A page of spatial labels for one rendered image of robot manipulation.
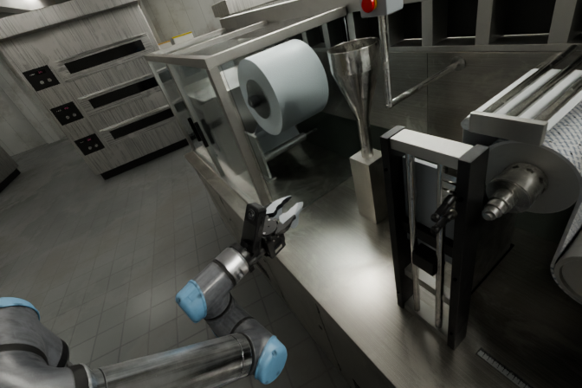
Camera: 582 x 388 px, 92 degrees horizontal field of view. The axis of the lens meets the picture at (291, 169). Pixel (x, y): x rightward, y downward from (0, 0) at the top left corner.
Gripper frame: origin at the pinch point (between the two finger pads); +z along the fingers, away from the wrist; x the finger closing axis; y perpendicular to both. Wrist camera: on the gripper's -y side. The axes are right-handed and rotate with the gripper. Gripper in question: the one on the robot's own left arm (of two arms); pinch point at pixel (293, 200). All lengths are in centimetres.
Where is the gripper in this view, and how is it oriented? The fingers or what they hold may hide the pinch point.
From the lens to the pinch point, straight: 76.2
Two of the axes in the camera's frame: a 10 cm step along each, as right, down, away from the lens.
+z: 6.5, -5.5, 5.3
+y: 1.6, 7.8, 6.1
